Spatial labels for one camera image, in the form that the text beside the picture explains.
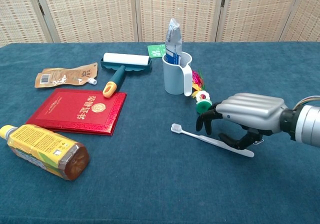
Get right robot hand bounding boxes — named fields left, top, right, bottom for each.
left=195, top=92, right=290, bottom=151

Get white toothbrush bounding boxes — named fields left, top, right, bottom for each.
left=170, top=123, right=255, bottom=158

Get blue and white toothpaste tube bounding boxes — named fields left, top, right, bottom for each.
left=164, top=17, right=183, bottom=65

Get colourful snack packet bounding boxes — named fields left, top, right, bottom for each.
left=191, top=70, right=213, bottom=115

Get blue table cloth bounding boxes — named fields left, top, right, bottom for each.
left=0, top=41, right=320, bottom=224

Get green sachet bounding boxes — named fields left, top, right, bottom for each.
left=147, top=43, right=174, bottom=59

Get green lint roller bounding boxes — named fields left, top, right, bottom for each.
left=100, top=52, right=153, bottom=99

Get red certificate book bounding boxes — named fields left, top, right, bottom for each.
left=25, top=88, right=128, bottom=137

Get woven folding screen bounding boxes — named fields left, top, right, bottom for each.
left=0, top=0, right=320, bottom=48

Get brown spout pouch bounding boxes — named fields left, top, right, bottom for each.
left=34, top=62, right=99, bottom=89

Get yellow label tea bottle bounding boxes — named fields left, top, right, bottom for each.
left=0, top=124, right=90, bottom=181

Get white plastic cup with handle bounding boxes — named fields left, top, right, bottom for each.
left=161, top=50, right=194, bottom=97

